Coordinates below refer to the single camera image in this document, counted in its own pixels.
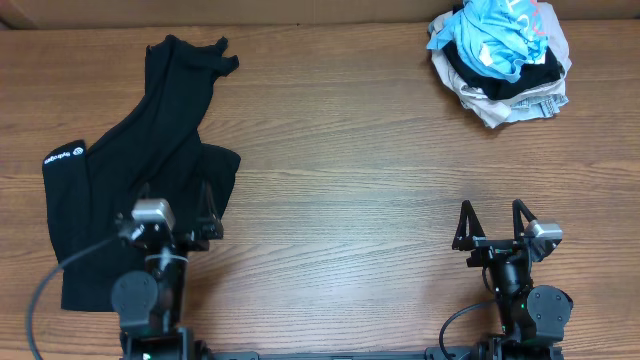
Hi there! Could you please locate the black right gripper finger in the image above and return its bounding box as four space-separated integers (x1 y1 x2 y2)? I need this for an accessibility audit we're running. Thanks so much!
452 200 486 251
512 199 537 239

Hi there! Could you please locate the light blue t-shirt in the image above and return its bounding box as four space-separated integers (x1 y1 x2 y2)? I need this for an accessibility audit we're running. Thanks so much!
427 0 548 83

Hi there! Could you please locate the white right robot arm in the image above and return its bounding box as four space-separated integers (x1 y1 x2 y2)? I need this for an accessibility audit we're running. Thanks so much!
439 199 574 360

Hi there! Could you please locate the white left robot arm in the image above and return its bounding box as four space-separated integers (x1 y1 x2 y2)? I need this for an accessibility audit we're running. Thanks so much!
111 181 224 360

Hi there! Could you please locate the black shirt with logo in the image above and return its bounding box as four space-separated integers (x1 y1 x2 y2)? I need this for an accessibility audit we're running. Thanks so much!
41 33 242 313

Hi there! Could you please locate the beige folded garment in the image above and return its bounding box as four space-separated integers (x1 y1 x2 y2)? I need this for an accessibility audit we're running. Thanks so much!
426 1 572 128

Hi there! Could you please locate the grey patterned folded garment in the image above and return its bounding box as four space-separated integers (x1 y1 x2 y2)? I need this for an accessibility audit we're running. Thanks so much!
506 93 569 123

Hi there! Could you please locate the black folded garment on pile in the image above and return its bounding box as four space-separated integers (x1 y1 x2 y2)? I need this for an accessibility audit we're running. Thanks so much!
442 3 565 101

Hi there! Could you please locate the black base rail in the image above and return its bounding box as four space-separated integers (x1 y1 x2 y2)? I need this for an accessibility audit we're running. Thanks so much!
119 346 565 360

